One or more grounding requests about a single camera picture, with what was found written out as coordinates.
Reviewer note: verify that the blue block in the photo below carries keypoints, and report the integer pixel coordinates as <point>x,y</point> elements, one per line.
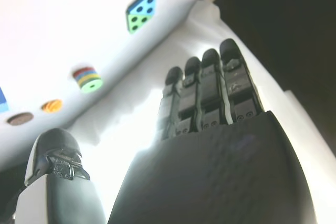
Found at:
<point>3,100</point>

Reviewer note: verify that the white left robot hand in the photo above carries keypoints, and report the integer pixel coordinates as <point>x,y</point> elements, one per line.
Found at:
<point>210,176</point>

